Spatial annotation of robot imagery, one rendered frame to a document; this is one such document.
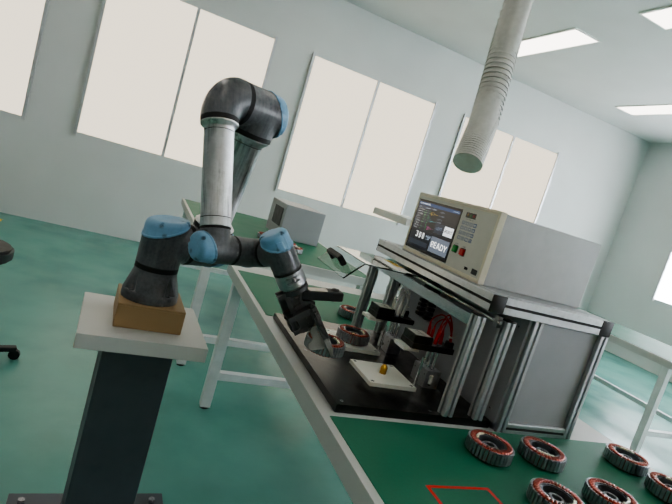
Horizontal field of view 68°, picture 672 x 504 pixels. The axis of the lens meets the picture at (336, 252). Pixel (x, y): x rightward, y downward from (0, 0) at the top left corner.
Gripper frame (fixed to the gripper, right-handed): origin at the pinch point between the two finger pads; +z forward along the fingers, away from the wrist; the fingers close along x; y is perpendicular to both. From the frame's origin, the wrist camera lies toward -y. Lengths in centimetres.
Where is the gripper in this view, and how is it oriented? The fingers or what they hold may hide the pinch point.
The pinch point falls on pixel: (326, 345)
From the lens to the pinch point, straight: 139.1
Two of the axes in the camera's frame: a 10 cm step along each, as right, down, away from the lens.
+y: -8.9, 4.1, -2.2
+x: 3.4, 2.4, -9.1
